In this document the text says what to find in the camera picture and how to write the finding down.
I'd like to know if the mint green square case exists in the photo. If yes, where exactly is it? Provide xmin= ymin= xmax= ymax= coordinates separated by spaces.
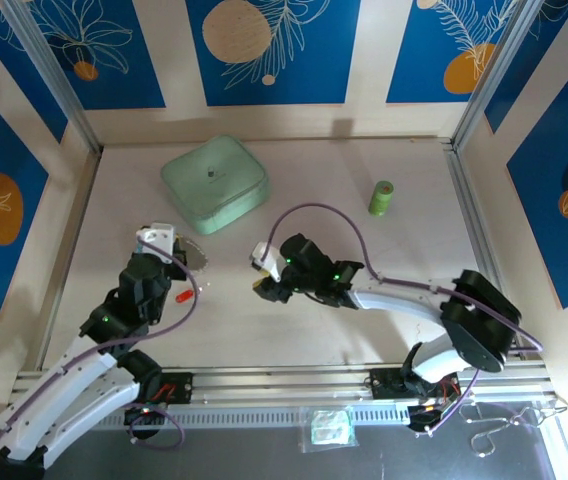
xmin=160 ymin=134 xmax=272 ymax=236

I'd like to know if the green cylindrical can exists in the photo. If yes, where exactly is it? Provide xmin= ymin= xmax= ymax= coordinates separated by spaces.
xmin=367 ymin=179 xmax=396 ymax=219

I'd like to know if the black controller board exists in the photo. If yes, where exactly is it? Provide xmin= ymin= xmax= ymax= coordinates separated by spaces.
xmin=407 ymin=399 xmax=460 ymax=435
xmin=122 ymin=403 xmax=168 ymax=441

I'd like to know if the clear plastic bag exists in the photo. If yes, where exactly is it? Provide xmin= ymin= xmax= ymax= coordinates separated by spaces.
xmin=299 ymin=405 xmax=359 ymax=455

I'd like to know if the aluminium side rail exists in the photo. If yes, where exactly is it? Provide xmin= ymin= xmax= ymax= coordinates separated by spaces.
xmin=36 ymin=147 xmax=104 ymax=372
xmin=442 ymin=139 xmax=523 ymax=335

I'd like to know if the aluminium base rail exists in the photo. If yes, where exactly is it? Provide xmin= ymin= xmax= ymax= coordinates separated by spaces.
xmin=13 ymin=363 xmax=550 ymax=404

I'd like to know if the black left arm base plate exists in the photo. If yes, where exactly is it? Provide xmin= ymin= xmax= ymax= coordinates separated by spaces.
xmin=102 ymin=372 xmax=195 ymax=407

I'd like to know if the white perforated cable duct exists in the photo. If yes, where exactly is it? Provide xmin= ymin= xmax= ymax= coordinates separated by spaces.
xmin=98 ymin=401 xmax=415 ymax=432

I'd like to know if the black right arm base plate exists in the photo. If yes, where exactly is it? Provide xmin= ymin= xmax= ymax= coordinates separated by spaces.
xmin=368 ymin=367 xmax=415 ymax=401

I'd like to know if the aluminium frame post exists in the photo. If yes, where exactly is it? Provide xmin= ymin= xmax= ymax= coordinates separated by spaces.
xmin=451 ymin=0 xmax=539 ymax=151
xmin=0 ymin=0 xmax=104 ymax=155

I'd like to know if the thin white wire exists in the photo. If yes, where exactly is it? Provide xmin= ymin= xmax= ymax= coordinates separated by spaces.
xmin=457 ymin=397 xmax=568 ymax=459

